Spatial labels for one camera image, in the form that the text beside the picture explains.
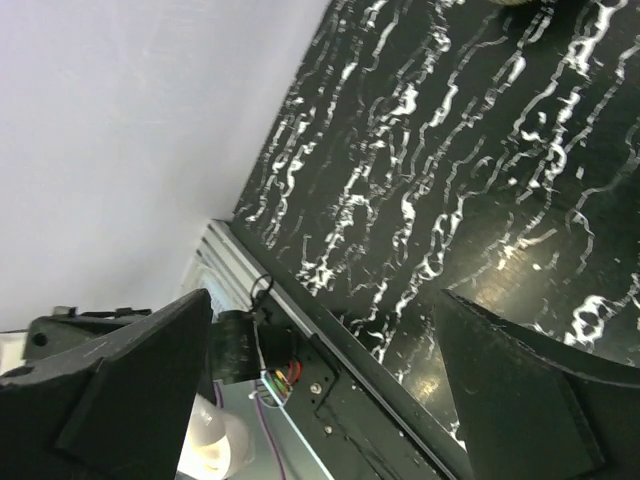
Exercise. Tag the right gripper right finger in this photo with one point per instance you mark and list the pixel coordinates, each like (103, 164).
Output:
(531, 407)

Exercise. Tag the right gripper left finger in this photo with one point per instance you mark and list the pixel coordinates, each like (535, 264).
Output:
(116, 407)

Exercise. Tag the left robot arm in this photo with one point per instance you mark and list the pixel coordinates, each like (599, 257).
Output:
(243, 346)

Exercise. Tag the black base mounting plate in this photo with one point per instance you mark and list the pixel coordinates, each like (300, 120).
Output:
(353, 433)

